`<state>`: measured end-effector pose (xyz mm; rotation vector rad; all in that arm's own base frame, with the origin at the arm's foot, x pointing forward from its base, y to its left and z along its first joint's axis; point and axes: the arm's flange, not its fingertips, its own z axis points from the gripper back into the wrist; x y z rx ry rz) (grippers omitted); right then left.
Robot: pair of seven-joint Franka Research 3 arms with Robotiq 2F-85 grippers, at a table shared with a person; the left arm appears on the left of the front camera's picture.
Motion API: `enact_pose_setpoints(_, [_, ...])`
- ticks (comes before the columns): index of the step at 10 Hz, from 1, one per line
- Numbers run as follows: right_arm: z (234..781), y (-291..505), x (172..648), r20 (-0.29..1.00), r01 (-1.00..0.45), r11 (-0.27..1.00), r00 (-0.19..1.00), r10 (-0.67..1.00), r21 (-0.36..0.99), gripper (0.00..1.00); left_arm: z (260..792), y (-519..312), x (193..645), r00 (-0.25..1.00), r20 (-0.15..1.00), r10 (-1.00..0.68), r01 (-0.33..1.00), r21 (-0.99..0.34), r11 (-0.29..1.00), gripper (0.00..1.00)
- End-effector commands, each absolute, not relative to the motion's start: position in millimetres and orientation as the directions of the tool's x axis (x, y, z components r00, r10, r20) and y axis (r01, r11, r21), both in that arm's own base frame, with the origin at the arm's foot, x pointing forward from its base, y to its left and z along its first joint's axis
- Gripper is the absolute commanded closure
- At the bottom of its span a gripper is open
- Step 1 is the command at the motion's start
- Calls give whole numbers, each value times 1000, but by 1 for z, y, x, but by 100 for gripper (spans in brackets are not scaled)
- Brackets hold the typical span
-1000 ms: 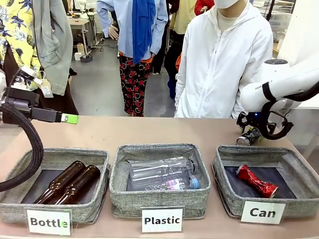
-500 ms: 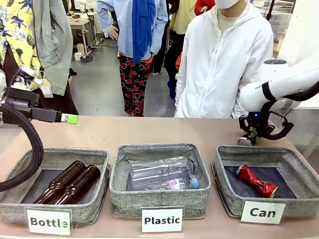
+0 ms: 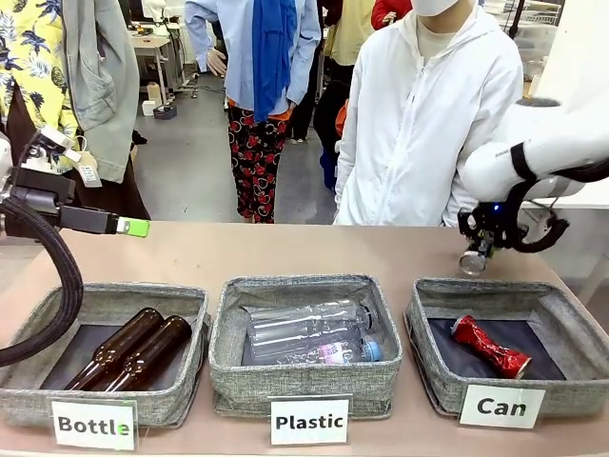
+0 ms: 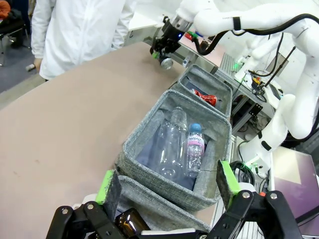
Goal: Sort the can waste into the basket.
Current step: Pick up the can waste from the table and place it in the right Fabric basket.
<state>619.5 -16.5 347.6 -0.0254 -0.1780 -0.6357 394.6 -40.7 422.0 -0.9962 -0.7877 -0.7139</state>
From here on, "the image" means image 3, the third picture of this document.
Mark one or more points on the grey fabric basket labelled Plastic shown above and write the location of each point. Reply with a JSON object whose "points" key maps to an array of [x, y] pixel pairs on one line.
{"points": [[304, 385]]}

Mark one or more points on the blue shirt person's right hand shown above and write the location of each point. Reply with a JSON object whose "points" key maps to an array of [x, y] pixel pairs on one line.
{"points": [[217, 62]]}

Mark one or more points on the white face mask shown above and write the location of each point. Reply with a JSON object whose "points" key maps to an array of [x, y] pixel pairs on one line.
{"points": [[438, 7]]}

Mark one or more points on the grey fabric basket labelled Can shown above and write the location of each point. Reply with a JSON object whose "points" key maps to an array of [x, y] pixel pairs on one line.
{"points": [[571, 328]]}

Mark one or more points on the white Can label sign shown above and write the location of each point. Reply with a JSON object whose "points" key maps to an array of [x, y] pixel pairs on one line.
{"points": [[502, 407]]}

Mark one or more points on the person's left forearm white sleeve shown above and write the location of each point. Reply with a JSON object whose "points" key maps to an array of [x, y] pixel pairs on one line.
{"points": [[457, 200]]}

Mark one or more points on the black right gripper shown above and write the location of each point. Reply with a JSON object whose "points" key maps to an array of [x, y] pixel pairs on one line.
{"points": [[495, 224]]}

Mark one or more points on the brown glass bottle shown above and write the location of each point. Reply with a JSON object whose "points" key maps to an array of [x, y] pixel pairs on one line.
{"points": [[159, 345], [121, 343]]}

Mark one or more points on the person in white hoodie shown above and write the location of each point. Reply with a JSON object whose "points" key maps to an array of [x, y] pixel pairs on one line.
{"points": [[418, 133]]}

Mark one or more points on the person in light blue shirt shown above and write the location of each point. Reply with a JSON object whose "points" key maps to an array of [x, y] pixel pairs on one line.
{"points": [[238, 57]]}

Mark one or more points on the large clear plastic bottle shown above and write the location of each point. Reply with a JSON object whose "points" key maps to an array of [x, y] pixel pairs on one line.
{"points": [[304, 326]]}

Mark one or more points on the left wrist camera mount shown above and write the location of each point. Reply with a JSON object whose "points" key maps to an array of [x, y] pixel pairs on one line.
{"points": [[45, 152]]}

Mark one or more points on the grey denim jacket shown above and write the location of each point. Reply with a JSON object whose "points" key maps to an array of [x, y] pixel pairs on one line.
{"points": [[104, 95]]}

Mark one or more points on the beige container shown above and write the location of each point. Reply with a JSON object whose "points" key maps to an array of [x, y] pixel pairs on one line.
{"points": [[154, 93]]}

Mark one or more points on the white Plastic label sign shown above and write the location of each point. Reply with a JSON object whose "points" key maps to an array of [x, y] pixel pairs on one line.
{"points": [[309, 421]]}

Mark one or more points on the person in red top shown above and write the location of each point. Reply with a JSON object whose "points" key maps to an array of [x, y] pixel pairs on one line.
{"points": [[387, 7]]}

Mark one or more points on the grey fabric basket labelled Bottle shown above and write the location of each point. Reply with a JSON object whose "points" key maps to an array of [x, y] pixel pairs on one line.
{"points": [[43, 304]]}

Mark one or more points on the person in pale yellow shirt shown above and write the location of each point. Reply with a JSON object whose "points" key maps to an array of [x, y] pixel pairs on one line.
{"points": [[342, 38]]}

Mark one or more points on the dark tray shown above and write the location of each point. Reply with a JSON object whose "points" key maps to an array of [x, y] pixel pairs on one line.
{"points": [[165, 112]]}

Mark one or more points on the person's right forearm white sleeve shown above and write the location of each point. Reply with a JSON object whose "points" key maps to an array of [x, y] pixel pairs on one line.
{"points": [[349, 195]]}

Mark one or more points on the white paper hang tag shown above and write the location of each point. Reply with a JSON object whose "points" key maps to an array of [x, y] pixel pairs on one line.
{"points": [[89, 171]]}

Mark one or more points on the blue scarf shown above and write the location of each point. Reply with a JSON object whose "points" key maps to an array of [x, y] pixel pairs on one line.
{"points": [[271, 57]]}

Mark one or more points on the small white box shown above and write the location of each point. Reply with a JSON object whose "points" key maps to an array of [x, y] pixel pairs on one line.
{"points": [[148, 107]]}

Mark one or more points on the white Bottle label sign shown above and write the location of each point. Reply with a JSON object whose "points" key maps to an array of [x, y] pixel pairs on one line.
{"points": [[92, 423]]}

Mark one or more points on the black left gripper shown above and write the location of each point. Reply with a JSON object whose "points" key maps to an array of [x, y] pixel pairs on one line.
{"points": [[88, 219]]}

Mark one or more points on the clear bottle with pink label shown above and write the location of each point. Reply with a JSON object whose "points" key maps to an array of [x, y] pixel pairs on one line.
{"points": [[338, 352]]}

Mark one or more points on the white side table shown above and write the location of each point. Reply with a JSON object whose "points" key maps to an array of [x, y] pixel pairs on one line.
{"points": [[590, 200]]}

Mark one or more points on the white background work table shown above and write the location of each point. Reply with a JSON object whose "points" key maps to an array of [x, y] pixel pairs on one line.
{"points": [[150, 45]]}

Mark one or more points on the crushed red can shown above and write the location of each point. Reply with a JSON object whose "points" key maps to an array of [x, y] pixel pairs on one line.
{"points": [[490, 347]]}

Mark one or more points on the person in yellow floral shirt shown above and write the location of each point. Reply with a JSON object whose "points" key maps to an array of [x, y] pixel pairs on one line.
{"points": [[28, 57]]}

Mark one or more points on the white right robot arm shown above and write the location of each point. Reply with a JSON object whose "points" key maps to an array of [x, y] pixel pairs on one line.
{"points": [[547, 152]]}

